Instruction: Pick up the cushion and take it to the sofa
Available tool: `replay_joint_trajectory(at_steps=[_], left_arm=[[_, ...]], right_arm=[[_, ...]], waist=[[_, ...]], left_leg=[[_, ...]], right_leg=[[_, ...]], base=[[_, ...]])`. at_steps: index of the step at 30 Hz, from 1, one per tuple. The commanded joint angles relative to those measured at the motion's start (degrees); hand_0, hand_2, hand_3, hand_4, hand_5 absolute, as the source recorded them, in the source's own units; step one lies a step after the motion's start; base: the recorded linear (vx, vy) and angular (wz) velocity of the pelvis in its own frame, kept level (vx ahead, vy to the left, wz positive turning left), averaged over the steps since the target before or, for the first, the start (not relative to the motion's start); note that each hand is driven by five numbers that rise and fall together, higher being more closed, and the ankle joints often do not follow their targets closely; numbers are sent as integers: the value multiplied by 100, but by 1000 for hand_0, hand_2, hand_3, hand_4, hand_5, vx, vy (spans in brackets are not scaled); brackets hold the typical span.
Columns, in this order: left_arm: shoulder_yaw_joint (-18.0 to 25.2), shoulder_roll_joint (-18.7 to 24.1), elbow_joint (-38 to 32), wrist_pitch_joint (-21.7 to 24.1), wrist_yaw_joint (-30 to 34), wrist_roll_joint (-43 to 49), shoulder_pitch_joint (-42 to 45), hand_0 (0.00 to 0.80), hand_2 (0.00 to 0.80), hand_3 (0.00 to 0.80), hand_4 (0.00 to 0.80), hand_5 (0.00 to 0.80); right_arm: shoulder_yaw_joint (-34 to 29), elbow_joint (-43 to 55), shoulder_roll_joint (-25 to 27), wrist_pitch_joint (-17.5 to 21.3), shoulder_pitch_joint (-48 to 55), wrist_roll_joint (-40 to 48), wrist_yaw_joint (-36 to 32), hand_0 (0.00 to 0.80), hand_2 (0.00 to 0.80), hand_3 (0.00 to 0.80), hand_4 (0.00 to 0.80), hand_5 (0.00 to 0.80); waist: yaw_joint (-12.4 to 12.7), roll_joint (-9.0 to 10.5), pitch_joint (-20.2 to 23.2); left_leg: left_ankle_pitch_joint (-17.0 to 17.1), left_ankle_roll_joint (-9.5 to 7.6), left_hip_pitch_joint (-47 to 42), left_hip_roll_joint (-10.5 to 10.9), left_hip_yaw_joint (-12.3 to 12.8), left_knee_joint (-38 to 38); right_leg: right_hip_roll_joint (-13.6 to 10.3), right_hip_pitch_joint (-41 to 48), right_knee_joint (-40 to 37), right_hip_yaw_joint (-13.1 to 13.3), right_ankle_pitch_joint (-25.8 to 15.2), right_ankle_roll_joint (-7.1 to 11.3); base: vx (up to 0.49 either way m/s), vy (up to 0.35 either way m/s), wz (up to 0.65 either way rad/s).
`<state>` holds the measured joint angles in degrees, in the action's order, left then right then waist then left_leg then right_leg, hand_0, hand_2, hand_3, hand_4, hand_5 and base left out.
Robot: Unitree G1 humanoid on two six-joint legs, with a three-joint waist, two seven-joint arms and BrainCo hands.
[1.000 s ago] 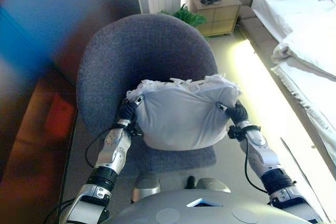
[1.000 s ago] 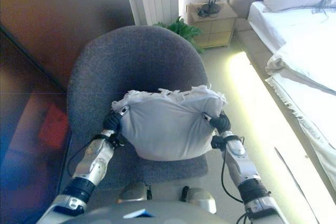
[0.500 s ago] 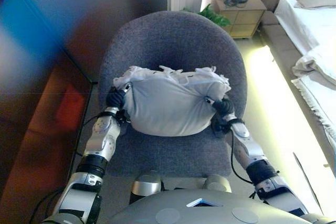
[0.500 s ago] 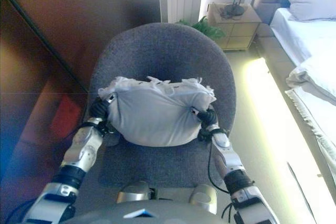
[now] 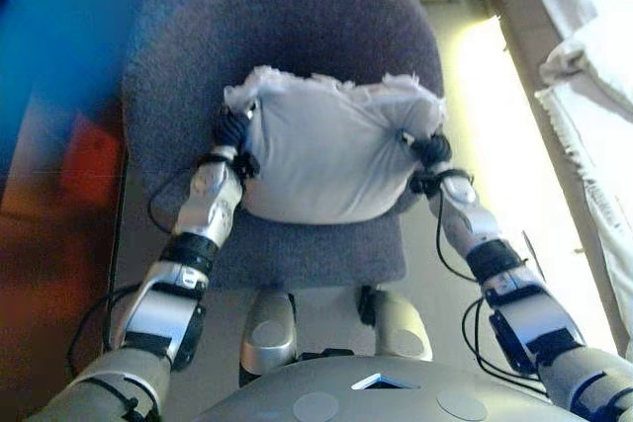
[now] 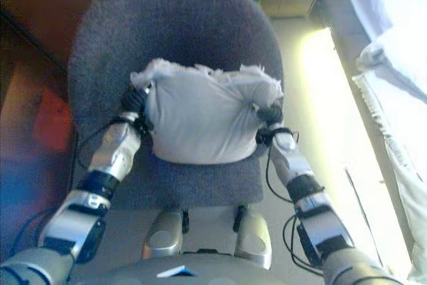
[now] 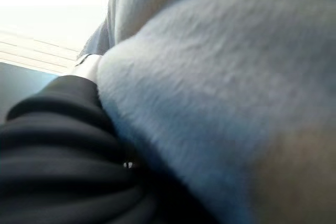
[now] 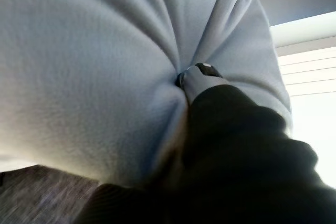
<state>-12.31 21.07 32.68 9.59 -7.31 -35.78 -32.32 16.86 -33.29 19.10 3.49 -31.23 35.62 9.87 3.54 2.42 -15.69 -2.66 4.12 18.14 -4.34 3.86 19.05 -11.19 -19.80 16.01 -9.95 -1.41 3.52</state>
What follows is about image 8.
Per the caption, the grey fabric armchair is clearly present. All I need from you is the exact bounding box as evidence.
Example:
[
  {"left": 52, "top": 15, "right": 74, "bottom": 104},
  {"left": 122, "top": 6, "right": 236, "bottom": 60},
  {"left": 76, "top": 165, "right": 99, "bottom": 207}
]
[{"left": 0, "top": 164, "right": 106, "bottom": 224}]

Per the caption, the right robot hand black glove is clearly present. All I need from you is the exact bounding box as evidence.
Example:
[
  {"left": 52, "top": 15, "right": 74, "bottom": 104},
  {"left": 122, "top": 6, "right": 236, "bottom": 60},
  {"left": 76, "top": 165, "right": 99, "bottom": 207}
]
[{"left": 73, "top": 62, "right": 336, "bottom": 224}]

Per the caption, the white fringed cushion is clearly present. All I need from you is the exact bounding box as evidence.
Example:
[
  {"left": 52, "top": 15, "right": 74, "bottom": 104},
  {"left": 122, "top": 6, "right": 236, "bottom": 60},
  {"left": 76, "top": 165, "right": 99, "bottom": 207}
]
[{"left": 0, "top": 0, "right": 292, "bottom": 188}]

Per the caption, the white slatted window blind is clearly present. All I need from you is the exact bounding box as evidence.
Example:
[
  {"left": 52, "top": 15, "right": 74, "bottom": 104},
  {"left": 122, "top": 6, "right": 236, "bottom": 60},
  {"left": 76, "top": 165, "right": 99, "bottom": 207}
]
[{"left": 269, "top": 11, "right": 336, "bottom": 98}]

